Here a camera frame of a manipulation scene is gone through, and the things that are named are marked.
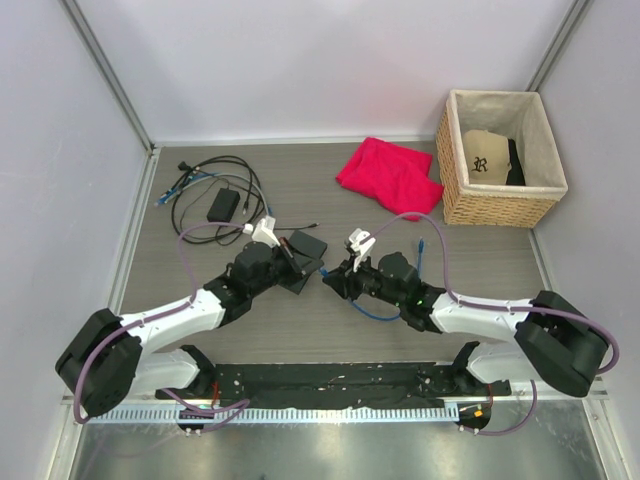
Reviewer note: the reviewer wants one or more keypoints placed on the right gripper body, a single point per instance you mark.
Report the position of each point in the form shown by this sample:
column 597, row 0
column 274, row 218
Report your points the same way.
column 371, row 280

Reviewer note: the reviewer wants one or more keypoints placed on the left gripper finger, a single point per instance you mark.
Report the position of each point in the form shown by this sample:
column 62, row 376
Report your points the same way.
column 295, row 282
column 299, row 263

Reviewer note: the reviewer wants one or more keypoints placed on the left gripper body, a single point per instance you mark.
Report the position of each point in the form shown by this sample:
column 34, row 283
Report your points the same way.
column 278, row 271

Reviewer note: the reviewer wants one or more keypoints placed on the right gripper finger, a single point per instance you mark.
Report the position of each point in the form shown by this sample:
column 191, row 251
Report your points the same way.
column 344, row 269
column 341, row 286

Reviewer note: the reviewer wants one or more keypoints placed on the black network switch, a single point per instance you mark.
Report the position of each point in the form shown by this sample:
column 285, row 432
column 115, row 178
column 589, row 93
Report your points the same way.
column 308, row 245

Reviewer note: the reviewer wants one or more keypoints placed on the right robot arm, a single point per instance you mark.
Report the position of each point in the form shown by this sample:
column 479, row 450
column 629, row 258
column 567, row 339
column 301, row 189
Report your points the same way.
column 542, row 339

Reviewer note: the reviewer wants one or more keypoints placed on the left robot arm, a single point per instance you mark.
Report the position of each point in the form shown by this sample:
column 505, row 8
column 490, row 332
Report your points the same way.
column 112, row 357

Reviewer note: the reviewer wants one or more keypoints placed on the black power adapter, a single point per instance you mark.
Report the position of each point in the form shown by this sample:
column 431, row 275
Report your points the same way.
column 223, row 206

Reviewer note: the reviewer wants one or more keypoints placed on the red cloth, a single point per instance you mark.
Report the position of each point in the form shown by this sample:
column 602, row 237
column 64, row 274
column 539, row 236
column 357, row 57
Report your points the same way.
column 396, row 177

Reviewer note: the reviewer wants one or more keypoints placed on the beige baseball cap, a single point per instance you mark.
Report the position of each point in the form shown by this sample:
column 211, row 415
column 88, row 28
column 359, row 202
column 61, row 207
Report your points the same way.
column 486, row 156

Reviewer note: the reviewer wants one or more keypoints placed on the black item in basket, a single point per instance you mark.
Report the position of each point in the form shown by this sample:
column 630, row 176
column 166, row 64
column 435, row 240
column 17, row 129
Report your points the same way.
column 515, row 176

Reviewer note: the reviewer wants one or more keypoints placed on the wicker basket with liner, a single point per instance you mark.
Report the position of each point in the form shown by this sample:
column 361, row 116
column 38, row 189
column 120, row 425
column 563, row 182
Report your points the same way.
column 520, row 116

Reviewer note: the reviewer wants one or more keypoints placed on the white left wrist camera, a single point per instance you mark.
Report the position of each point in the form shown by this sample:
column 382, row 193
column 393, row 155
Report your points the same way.
column 263, row 231

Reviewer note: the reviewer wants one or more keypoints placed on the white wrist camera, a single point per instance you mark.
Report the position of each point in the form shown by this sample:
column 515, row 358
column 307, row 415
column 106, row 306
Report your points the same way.
column 263, row 231
column 359, row 244

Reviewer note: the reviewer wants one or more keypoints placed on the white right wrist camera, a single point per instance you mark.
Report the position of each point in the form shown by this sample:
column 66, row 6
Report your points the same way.
column 359, row 244

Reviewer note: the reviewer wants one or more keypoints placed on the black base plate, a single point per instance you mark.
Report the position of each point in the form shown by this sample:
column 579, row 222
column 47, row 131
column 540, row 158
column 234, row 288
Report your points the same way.
column 338, row 386

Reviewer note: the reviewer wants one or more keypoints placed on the white slotted cable duct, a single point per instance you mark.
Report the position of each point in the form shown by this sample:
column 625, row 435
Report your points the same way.
column 173, row 413

